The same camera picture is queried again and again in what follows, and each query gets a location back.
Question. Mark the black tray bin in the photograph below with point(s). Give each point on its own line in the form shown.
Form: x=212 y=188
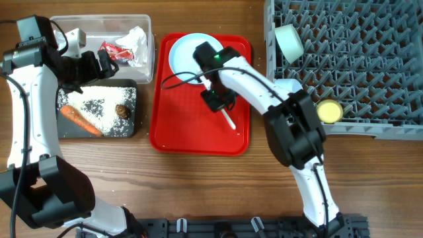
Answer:
x=106 y=82

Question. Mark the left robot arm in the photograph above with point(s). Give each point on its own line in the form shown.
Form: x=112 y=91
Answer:
x=39 y=185

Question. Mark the white rice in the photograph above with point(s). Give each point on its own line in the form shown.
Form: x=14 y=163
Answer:
x=97 y=105

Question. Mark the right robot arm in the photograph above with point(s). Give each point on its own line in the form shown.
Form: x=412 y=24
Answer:
x=294 y=131

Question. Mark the red serving tray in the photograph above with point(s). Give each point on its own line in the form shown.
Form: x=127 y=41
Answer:
x=182 y=123

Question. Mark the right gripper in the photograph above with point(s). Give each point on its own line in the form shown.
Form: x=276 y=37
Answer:
x=214 y=104

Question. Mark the grey dishwasher rack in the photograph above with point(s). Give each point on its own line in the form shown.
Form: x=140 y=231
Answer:
x=366 y=55

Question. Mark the brown mushroom piece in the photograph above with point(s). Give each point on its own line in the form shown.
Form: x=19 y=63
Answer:
x=122 y=111

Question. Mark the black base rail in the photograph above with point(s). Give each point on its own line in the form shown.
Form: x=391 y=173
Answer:
x=345 y=226

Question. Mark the white napkin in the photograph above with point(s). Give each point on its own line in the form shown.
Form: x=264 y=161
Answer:
x=136 y=42

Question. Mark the green bowl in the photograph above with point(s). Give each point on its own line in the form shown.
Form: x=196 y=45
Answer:
x=289 y=42

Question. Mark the light blue plate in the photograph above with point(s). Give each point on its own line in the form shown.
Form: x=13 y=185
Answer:
x=181 y=58

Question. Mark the light blue bowl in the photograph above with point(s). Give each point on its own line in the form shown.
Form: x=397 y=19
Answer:
x=291 y=85

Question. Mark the clear plastic bin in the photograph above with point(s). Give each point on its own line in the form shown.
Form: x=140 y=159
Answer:
x=109 y=28

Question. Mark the white plastic spoon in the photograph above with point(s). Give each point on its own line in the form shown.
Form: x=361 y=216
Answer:
x=228 y=119

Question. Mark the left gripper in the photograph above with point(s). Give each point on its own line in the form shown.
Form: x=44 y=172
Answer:
x=93 y=73

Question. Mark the yellow plastic cup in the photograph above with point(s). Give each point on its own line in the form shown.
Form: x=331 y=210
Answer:
x=329 y=111

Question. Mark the orange carrot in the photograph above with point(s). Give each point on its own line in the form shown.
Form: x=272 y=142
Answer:
x=73 y=115

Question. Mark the red snack wrapper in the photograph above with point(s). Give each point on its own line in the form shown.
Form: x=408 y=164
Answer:
x=117 y=53

